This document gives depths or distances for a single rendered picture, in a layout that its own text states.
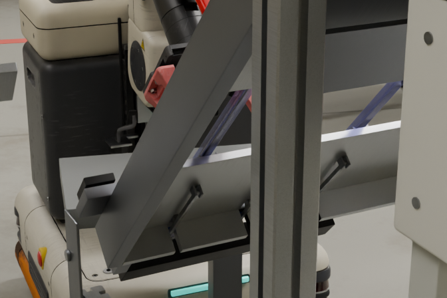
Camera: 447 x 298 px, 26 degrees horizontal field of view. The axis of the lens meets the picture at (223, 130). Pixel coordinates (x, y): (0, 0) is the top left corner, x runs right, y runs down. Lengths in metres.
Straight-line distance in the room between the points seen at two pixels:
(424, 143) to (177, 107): 0.40
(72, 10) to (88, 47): 0.09
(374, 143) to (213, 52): 0.49
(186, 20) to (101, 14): 1.04
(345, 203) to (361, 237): 1.47
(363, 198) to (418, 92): 0.85
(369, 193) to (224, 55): 0.65
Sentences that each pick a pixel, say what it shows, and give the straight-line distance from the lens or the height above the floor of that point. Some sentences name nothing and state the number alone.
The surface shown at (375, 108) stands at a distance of 1.23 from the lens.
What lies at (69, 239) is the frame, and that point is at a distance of 1.28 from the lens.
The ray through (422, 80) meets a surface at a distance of 0.62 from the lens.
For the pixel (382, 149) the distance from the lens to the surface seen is 1.36.
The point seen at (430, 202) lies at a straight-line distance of 0.63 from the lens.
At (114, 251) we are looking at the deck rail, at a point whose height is 0.72.
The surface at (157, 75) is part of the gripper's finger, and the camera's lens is 1.10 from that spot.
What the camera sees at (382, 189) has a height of 0.70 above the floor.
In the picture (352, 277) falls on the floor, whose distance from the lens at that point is 2.69.
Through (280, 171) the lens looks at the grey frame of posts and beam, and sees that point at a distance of 0.72.
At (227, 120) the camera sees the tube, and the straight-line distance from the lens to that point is 1.10.
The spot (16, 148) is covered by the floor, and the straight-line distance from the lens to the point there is 3.63.
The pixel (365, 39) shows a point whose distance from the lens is 0.92.
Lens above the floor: 1.29
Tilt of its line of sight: 20 degrees down
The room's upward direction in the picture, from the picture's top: straight up
